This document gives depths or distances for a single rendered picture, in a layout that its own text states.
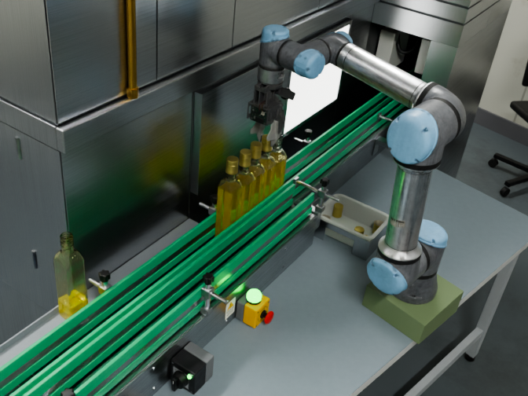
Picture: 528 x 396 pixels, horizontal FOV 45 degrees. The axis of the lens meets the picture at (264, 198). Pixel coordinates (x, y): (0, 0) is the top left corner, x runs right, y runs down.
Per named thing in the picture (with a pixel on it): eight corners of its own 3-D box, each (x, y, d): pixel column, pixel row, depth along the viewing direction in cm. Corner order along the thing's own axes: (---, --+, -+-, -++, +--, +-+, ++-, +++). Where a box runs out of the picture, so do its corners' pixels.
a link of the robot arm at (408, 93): (490, 97, 155) (337, 18, 179) (467, 111, 149) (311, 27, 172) (474, 136, 163) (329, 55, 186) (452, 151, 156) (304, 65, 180)
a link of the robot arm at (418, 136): (427, 281, 180) (466, 106, 149) (396, 308, 171) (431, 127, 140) (390, 262, 186) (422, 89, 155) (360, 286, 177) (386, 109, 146)
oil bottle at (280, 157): (267, 197, 216) (274, 142, 204) (281, 203, 214) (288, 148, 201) (258, 204, 212) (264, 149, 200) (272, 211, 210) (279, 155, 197)
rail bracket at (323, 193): (294, 196, 217) (298, 164, 210) (337, 215, 210) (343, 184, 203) (289, 199, 215) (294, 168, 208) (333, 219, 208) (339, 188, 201)
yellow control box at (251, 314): (248, 306, 191) (251, 287, 187) (269, 317, 188) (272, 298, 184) (235, 319, 186) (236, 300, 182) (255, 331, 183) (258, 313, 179)
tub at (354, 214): (333, 210, 235) (336, 191, 230) (388, 236, 226) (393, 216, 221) (309, 232, 223) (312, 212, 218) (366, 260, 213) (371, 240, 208)
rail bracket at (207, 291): (207, 306, 172) (209, 269, 164) (229, 319, 169) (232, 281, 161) (197, 315, 169) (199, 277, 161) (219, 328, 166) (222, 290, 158)
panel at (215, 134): (331, 98, 261) (346, 16, 241) (338, 100, 259) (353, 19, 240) (190, 192, 197) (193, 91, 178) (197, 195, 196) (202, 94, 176)
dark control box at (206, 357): (189, 361, 172) (190, 340, 167) (213, 376, 168) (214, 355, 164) (169, 381, 166) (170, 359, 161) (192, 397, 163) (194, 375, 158)
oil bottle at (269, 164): (257, 204, 212) (263, 148, 200) (271, 211, 210) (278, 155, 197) (247, 212, 208) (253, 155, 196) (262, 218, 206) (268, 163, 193)
